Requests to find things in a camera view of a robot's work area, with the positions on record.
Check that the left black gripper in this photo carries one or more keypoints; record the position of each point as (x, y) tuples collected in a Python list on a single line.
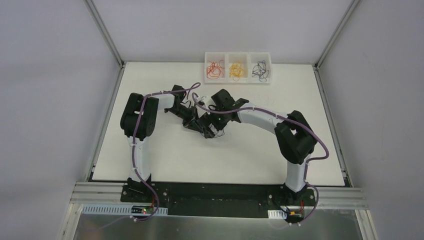
[(190, 120)]

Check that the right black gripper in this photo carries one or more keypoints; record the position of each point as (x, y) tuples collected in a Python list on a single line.
[(209, 124)]

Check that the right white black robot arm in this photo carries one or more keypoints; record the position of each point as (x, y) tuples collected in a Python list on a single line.
[(293, 133)]

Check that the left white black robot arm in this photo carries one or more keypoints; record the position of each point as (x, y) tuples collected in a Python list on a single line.
[(138, 122)]

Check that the white three-compartment tray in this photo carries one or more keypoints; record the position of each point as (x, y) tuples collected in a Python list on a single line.
[(240, 68)]

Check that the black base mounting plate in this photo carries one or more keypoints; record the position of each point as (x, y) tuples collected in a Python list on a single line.
[(216, 200)]

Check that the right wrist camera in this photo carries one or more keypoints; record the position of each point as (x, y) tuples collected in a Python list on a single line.
[(205, 101)]

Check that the right white slotted cable duct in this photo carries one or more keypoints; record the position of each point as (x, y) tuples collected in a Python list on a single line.
[(277, 214)]

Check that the white slotted cable duct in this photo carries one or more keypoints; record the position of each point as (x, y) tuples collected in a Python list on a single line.
[(139, 210), (277, 214)]

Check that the left white slotted cable duct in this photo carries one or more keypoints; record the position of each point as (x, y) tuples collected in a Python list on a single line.
[(139, 210)]

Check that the aluminium frame rail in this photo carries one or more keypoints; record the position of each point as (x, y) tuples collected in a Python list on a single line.
[(110, 193)]

